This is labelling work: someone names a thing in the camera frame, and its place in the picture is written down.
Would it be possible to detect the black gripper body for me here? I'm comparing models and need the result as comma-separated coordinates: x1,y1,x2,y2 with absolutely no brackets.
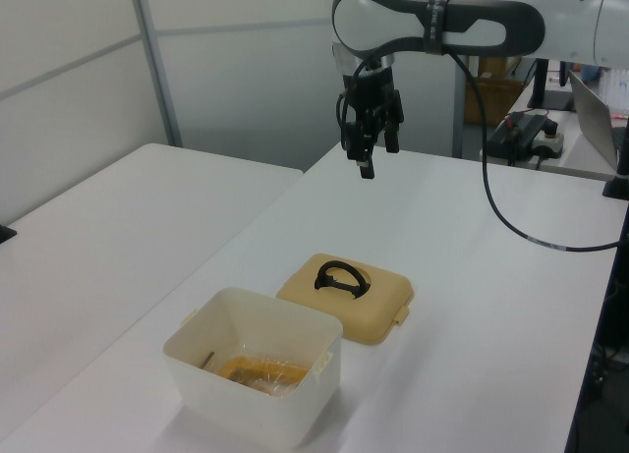
342,65,394,113

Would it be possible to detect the black lid carry handle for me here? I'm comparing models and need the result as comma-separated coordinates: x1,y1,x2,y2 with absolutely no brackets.
314,259,371,301

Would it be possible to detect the tan tool case lid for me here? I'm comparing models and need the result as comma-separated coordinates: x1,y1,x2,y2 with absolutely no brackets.
275,253,416,347

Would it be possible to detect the yellow tool packet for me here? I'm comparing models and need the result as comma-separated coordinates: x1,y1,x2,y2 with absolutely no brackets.
215,355,312,398

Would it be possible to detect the white plastic tool case box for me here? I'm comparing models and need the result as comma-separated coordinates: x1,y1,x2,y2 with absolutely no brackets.
162,286,344,449

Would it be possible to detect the wooden cabinet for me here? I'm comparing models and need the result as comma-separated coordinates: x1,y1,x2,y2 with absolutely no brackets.
463,54,526,128

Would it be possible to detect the black power box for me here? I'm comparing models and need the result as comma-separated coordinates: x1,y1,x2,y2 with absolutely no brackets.
490,112,547,154

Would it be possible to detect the black monitor stand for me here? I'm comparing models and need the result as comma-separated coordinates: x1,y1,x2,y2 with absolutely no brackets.
526,59,575,113

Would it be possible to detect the grey emergency stop button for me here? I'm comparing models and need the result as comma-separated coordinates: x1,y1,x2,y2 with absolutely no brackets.
533,121,567,160

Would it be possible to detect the grey laptop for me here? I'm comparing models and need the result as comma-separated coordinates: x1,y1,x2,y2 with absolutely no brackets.
568,69,621,170

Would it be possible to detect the black cable strap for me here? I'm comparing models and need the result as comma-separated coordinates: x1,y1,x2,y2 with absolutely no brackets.
424,0,454,57

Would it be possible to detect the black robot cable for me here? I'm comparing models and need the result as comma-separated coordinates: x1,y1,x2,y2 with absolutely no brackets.
335,49,621,252

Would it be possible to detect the black camera pole with clamp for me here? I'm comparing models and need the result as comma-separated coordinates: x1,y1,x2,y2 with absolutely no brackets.
601,126,629,200

